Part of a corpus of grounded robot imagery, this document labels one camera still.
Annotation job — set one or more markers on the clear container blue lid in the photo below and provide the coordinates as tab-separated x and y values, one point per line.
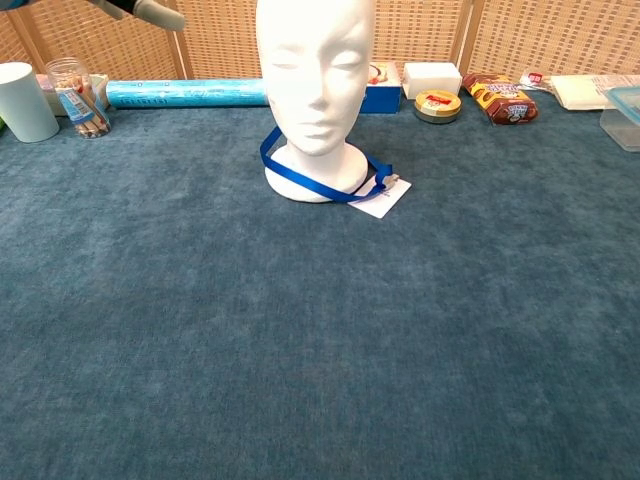
622	125

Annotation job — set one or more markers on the dark blue tablecloth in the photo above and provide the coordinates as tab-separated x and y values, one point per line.
150	375

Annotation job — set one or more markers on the blue pink cookie box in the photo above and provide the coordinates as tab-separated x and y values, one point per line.
385	95

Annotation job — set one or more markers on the small red white packet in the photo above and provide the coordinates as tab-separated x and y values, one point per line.
535	79

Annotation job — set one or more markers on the round yellow tin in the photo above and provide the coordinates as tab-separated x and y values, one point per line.
437	107

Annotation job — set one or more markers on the light blue paper cup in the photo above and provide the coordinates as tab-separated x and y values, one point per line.
25	105

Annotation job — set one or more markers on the white wipes packet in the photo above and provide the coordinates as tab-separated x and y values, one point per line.
575	90

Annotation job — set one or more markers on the wicker folding screen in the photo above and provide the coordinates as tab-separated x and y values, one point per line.
225	40

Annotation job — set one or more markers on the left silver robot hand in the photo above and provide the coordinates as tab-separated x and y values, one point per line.
160	12

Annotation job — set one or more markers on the white foam mannequin head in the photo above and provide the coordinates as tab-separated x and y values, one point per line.
315	100

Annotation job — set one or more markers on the brown cookie packet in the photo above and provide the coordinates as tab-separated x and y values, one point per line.
505	100

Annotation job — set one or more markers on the small white box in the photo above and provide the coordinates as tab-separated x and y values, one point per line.
432	77

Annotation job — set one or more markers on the clear jar biscuit sticks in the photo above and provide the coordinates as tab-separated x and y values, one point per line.
80	100

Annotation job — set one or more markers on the blue cling film roll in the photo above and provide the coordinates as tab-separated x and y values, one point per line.
185	93

